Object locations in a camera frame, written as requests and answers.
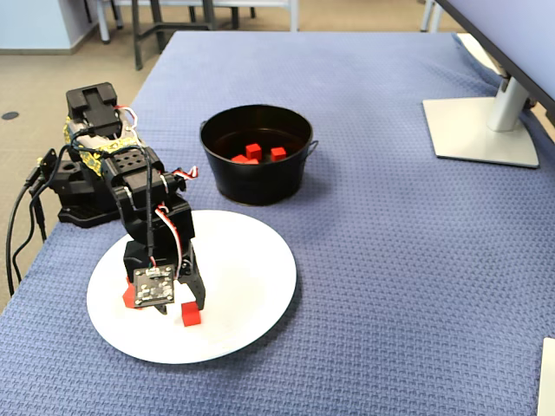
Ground white red servo wire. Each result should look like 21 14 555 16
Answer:
155 166 199 278
115 105 140 132

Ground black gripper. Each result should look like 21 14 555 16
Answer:
123 198 207 316

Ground black base cable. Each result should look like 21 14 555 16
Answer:
4 172 49 298
12 189 48 283

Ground black camera cable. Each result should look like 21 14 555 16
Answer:
64 129 157 265

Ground white table leg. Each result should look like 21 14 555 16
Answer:
419 0 446 34

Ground yellow patterned tape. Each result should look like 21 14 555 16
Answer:
62 114 147 179

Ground black chair legs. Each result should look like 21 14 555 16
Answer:
82 0 125 30
188 4 258 30

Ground white round plate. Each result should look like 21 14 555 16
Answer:
85 209 298 365

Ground blue woven table cloth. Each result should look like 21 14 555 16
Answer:
0 29 555 416

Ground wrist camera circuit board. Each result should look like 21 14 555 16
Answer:
132 264 178 309

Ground dark grey table frame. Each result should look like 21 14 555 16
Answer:
131 0 218 71

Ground monitor with silver stand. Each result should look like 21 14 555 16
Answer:
422 0 555 169

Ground black metal bucket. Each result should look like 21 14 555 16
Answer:
199 103 320 207

